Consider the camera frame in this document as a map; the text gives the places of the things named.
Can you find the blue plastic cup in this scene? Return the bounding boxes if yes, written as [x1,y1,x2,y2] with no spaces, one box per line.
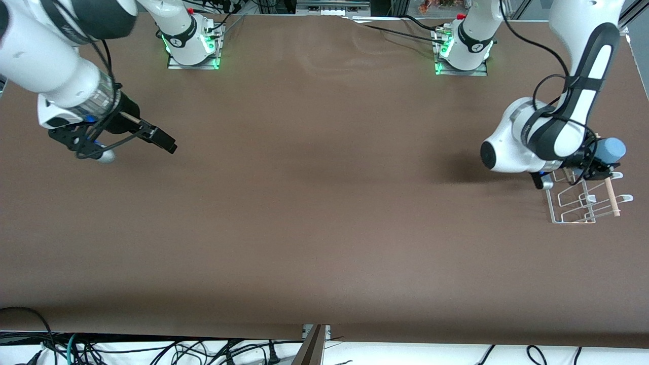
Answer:
[594,137,627,166]

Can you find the brown table cover sheet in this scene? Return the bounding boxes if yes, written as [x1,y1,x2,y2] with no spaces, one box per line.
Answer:
[0,10,649,350]

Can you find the white power strip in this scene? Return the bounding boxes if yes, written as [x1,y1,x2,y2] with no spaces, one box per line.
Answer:
[297,0,371,16]

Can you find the brown wooden table beam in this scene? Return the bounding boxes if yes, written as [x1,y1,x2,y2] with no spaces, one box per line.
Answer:
[290,324,328,365]

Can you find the white wire cup rack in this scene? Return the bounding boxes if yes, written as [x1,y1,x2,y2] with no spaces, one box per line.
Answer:
[546,167,634,225]

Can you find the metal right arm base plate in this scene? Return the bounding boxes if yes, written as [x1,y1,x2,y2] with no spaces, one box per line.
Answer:
[166,21,223,71]

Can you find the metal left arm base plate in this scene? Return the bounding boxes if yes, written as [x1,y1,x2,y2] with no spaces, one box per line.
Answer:
[432,25,489,77]

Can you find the looped black floor cable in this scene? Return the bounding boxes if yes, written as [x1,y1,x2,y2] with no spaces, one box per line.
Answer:
[526,345,550,365]

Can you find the short black base cable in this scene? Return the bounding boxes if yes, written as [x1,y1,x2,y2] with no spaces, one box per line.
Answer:
[403,14,450,32]

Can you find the thick black floor cable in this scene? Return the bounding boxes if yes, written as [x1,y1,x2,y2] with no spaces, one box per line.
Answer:
[0,306,56,365]

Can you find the long black base cable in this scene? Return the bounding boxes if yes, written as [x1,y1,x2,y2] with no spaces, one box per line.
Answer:
[350,18,440,42]

